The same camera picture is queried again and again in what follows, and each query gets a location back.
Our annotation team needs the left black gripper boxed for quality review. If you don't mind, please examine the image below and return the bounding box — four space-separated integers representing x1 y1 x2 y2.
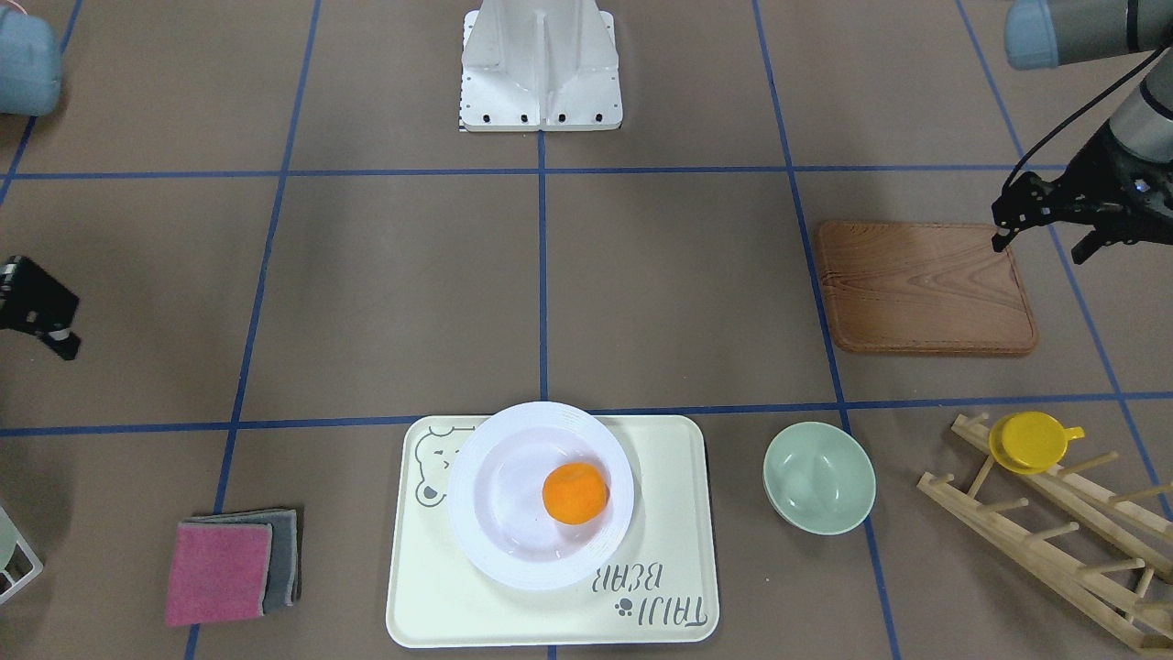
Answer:
992 132 1172 266

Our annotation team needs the white round plate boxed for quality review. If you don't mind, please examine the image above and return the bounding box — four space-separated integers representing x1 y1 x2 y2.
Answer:
445 401 633 590

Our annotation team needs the orange fruit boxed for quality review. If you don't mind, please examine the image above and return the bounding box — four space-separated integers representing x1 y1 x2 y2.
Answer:
541 461 610 525

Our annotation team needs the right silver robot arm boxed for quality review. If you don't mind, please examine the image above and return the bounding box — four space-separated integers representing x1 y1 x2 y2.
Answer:
1 1 82 362

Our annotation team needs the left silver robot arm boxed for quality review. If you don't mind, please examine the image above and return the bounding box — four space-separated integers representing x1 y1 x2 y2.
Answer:
992 1 1172 264

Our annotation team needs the cream bear tray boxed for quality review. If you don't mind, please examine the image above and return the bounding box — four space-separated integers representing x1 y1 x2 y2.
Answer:
385 416 719 648

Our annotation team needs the wooden cutting board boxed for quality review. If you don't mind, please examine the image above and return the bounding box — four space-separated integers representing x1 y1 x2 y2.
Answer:
813 220 1039 358

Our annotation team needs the yellow mug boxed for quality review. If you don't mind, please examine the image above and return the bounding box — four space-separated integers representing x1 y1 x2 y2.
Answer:
988 411 1085 475

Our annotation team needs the pink cloth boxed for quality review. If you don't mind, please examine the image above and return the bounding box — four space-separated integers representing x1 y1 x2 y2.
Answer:
164 522 273 627

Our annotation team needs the green bowl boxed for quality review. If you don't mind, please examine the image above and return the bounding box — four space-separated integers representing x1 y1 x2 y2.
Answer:
762 422 877 536

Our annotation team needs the grey cloth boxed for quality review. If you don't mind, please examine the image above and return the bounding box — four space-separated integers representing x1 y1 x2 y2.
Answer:
182 509 299 617

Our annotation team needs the white wire cup rack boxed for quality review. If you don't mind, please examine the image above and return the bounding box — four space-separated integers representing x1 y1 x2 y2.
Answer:
1 506 45 605

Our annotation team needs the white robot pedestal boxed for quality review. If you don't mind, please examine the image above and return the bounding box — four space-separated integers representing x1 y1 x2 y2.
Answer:
457 1 624 132

